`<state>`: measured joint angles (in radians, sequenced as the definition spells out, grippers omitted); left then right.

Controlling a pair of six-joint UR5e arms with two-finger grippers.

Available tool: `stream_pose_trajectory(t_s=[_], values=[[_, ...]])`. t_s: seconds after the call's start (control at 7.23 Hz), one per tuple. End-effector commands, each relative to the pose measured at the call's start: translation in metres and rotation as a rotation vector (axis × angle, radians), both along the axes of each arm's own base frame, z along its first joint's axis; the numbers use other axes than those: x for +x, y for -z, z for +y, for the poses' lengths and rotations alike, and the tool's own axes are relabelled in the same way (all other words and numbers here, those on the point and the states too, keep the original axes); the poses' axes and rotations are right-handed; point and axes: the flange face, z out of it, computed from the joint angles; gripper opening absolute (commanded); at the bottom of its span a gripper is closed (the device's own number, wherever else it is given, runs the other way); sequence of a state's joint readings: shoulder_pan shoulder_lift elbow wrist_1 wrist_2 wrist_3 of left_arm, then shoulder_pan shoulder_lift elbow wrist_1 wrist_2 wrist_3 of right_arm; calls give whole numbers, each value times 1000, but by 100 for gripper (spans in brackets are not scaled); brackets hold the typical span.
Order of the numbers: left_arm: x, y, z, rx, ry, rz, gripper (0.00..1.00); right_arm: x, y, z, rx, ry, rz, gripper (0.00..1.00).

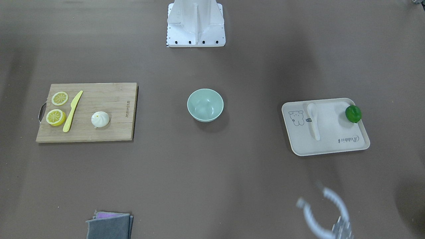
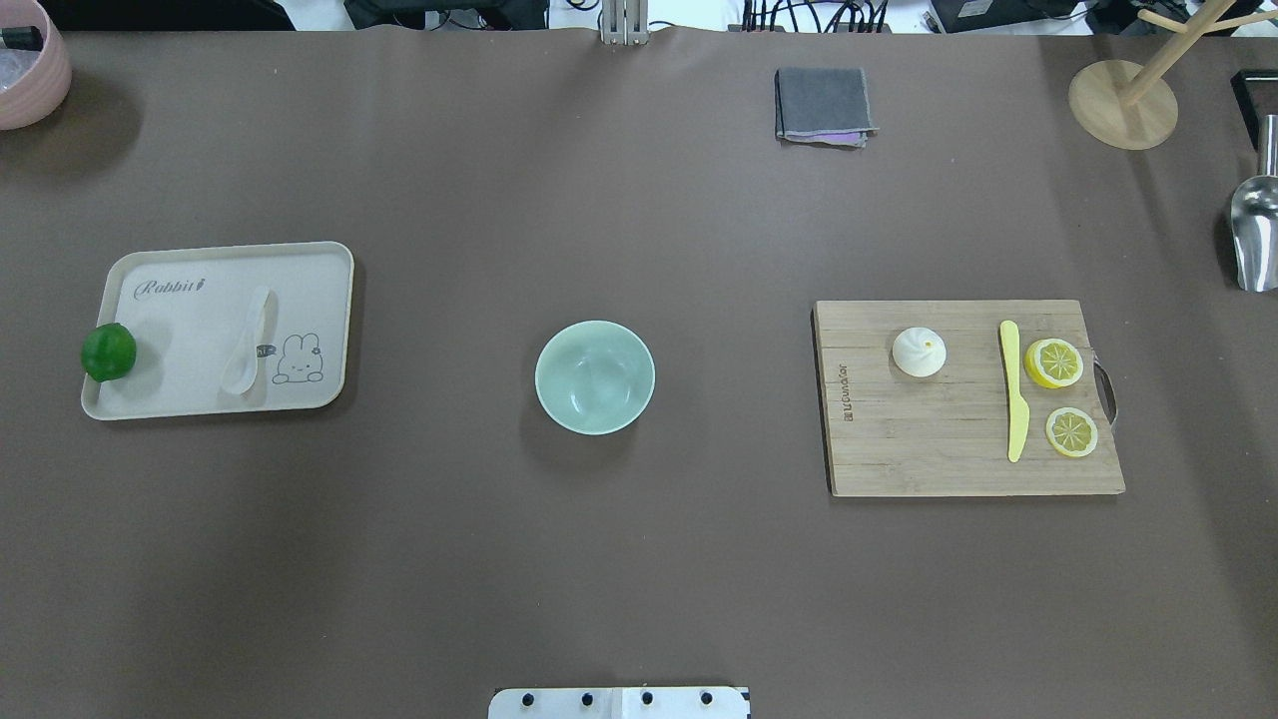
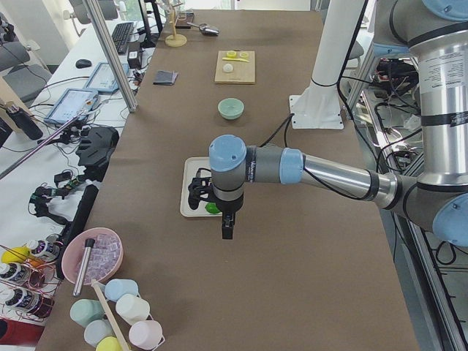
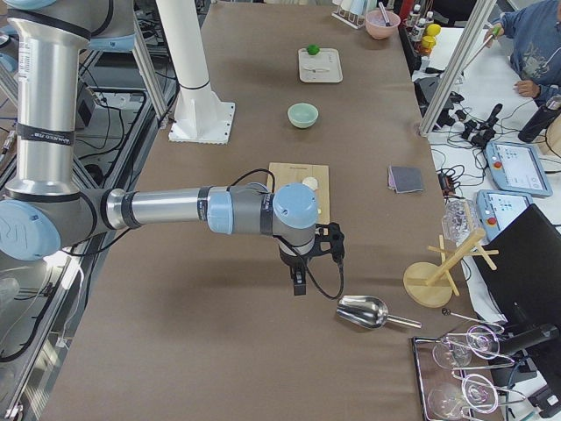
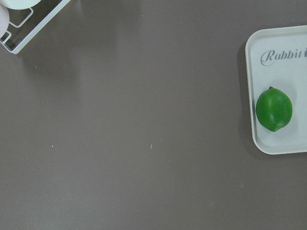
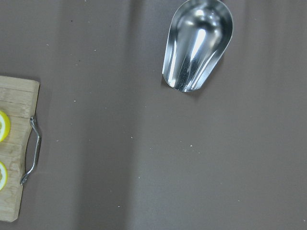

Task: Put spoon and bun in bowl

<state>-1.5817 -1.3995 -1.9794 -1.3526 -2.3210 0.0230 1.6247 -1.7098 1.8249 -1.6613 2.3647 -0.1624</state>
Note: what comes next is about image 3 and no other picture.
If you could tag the grey folded cloth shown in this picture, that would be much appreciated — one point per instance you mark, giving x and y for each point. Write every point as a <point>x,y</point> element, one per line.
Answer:
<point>165,78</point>

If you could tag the green cup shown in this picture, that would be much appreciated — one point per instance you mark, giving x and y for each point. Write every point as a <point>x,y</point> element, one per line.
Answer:
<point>85,311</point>

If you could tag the aluminium frame post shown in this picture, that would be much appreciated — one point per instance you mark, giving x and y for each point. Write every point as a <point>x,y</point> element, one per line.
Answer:
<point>98,22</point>

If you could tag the yellow cup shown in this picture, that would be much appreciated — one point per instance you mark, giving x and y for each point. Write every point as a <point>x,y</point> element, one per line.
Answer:
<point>109,343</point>

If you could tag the pink bowl with ice cubes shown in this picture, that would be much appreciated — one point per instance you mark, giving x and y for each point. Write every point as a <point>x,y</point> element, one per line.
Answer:
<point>106,256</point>

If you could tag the blue teach pendant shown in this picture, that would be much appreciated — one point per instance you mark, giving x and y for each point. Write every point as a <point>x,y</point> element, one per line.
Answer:
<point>102,79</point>
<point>74,102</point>

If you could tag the black computer mouse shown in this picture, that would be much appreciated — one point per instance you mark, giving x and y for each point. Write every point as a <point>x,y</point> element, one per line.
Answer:
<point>83,63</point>

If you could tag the metal tube with black cap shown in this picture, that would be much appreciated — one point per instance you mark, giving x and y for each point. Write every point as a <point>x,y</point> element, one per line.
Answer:
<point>89,244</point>

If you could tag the bamboo cutting board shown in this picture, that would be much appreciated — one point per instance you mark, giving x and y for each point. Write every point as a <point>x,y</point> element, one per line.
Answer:
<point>243,73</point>

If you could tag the near blue teach pendant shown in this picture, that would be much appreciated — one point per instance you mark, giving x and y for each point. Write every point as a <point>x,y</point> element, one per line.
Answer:
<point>74,102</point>

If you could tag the black water bottle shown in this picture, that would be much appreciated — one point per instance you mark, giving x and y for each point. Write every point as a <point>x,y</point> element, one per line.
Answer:
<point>23,120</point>

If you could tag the wooden cup tree stand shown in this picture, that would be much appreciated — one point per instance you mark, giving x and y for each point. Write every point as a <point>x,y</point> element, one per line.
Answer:
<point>174,40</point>

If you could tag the wooden stick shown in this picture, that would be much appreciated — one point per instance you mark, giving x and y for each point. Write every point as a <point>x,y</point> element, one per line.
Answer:
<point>114,325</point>

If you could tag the far blue teach pendant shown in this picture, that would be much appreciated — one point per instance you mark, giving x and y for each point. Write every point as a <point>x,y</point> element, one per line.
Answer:
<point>102,79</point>

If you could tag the grey blue cup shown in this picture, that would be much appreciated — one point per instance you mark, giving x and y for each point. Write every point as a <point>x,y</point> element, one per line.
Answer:
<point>96,331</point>

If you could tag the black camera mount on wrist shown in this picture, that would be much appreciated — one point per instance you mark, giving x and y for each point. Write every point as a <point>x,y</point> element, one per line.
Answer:
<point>200,189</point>

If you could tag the yellow plastic knife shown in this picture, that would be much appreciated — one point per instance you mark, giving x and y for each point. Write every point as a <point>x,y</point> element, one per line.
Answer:
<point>235,59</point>

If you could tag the white wire cup rack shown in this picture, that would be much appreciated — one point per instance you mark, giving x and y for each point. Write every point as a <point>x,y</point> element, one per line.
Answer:
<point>144,333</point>

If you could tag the light blue cup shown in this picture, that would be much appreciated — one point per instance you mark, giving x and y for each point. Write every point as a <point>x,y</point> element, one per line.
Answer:
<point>116,288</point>

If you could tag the white cup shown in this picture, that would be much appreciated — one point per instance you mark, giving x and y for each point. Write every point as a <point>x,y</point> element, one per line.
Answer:
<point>132,308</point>

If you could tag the lemon slice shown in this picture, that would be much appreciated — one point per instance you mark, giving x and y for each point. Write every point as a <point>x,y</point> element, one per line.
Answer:
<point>231,54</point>

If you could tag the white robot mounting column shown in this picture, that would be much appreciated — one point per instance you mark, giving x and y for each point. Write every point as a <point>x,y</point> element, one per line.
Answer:
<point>318,107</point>

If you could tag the green lime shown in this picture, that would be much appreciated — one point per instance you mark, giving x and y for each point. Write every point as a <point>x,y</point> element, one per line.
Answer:
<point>212,208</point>

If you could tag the mint green bowl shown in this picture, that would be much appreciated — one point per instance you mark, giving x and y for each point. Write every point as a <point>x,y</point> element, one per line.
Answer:
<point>230,108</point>

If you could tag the pink cup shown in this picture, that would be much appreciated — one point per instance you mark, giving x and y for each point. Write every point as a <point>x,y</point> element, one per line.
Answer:
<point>146,334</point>

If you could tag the black controller device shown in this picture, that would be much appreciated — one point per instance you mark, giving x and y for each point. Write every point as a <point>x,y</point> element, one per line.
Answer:
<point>95,149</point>

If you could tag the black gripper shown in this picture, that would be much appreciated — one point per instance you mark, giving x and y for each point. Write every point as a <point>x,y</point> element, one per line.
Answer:
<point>229,207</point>

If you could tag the white steamed bun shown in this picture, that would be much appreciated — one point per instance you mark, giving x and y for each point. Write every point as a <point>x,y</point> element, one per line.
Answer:
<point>227,68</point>

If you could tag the metal scoop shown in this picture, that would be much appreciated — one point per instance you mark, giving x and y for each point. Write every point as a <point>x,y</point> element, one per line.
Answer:
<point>205,29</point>

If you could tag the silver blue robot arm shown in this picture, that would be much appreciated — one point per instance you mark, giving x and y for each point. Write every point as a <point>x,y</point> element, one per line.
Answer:
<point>435,33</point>

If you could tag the black keyboard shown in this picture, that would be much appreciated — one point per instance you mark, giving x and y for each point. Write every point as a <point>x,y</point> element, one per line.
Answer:
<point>120,36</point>

